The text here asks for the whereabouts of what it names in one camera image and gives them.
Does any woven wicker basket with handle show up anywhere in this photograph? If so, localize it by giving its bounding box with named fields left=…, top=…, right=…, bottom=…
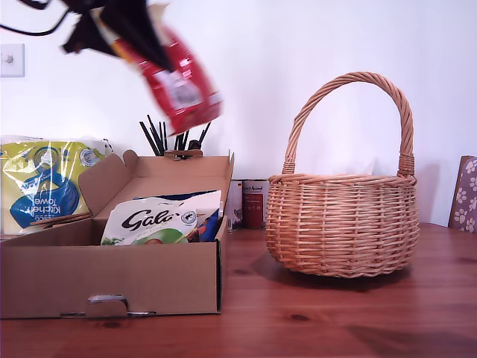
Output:
left=265, top=71, right=420, bottom=279

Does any wooden holder with black sticks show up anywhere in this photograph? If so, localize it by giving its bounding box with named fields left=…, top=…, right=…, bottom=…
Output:
left=139, top=114, right=212, bottom=161

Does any blue Terry's egg bag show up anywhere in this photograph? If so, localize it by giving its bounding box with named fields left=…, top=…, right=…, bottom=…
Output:
left=133, top=192, right=221, bottom=242

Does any corrugated cardboard piece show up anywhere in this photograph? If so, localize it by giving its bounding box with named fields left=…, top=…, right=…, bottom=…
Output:
left=28, top=212, right=92, bottom=228

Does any brown cardboard box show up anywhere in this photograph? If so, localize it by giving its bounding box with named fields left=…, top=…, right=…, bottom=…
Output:
left=0, top=149, right=236, bottom=320

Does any red and cream egg bag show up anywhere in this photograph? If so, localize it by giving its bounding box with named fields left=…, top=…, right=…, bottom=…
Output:
left=92, top=3, right=224, bottom=137

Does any paw print cushion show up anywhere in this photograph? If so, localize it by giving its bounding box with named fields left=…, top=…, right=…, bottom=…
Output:
left=452, top=156, right=477, bottom=234

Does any white light switch plate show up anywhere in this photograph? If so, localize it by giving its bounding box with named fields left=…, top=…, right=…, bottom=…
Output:
left=0, top=43, right=25, bottom=78

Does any red-label tin can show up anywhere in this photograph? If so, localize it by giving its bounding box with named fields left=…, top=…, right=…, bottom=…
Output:
left=241, top=179, right=270, bottom=229

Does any kitchen towel pack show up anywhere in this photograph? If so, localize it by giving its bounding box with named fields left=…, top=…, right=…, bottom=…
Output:
left=0, top=136, right=113, bottom=236

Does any black cable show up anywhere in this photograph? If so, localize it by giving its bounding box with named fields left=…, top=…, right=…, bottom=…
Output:
left=0, top=5, right=74, bottom=37

